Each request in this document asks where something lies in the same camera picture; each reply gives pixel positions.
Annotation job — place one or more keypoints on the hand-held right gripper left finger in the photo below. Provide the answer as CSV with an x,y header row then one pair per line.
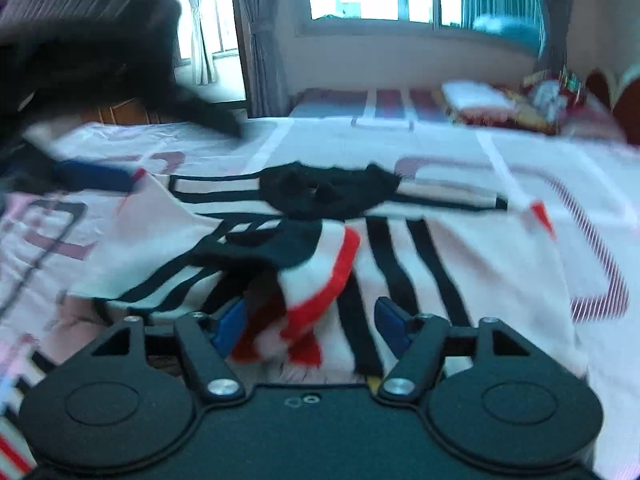
x,y
229,327

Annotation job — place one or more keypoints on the small black garment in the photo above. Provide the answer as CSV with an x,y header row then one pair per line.
x,y
325,195

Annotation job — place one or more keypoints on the colourful ribbon ornament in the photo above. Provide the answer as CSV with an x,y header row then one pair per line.
x,y
570,80

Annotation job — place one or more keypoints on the white sheer curtain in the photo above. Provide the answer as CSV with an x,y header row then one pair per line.
x,y
200,25

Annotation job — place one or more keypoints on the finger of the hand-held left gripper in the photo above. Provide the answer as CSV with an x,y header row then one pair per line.
x,y
200,107
95,176

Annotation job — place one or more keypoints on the folded red patterned blanket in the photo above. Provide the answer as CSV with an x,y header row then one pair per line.
x,y
520,116

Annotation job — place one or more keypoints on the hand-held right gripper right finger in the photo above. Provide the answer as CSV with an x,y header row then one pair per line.
x,y
391,329

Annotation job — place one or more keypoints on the grey curtain beside balcony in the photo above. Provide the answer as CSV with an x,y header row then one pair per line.
x,y
260,35

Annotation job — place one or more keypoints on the red heart-shaped headboard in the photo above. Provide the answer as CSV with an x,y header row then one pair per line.
x,y
607,87

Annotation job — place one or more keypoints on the pink white patterned quilt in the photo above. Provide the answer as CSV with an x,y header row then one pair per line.
x,y
575,170

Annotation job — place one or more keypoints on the grey red striped bed sheet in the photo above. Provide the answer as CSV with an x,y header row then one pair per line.
x,y
340,102

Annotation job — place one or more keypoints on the black white red striped sweater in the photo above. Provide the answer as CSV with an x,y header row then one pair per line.
x,y
450,270

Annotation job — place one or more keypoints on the folded white cloth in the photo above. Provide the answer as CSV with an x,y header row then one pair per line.
x,y
475,94

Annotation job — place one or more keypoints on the plaid pillow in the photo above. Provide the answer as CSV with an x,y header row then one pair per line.
x,y
585,110

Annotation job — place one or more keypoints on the grey curtain beside teal curtain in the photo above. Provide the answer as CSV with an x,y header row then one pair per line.
x,y
557,10

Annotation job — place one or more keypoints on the balcony window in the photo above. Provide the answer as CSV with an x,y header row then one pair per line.
x,y
210,10

